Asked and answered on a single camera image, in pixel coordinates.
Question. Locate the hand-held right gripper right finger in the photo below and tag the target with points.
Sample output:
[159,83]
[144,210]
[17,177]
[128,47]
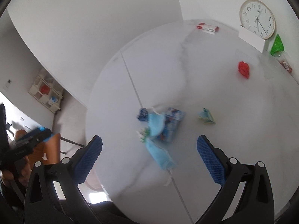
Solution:
[210,158]

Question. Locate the black panel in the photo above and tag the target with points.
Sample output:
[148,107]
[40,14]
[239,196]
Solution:
[1,121]

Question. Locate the green plastic bag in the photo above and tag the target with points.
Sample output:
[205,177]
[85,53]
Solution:
[278,45]

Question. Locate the white wall socket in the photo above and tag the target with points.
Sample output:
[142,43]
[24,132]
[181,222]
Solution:
[22,119]
[8,82]

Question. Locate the cream shelf unit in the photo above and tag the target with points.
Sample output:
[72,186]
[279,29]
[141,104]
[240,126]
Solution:
[45,93]

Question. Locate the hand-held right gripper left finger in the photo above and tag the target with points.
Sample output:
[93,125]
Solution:
[90,158]

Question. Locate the teal and yellow wrapper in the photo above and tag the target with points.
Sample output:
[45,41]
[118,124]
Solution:
[206,116]

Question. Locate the blue face mask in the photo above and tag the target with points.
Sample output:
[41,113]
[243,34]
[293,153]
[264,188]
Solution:
[156,123]
[161,155]

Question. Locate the person's left hand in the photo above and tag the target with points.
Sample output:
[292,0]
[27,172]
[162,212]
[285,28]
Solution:
[25,163]

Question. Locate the red crumpled paper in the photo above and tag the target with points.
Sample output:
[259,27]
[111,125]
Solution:
[244,69]

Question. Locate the orange chair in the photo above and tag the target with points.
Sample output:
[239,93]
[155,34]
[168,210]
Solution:
[51,149]

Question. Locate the small dark blue packet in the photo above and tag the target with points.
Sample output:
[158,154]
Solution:
[142,114]

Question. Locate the round white wall clock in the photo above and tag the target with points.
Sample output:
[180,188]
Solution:
[257,18]

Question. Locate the clear package with red label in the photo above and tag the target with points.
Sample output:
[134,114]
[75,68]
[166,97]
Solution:
[286,64]

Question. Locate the red and white box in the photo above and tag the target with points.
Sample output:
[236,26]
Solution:
[207,28]

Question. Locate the blue printed packet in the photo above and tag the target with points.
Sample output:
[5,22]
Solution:
[174,117]

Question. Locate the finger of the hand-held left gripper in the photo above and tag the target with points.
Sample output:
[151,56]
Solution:
[35,136]

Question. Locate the white card stand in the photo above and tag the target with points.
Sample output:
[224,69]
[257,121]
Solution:
[251,38]

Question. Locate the green and white wrapper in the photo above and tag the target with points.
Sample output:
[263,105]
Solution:
[142,135]

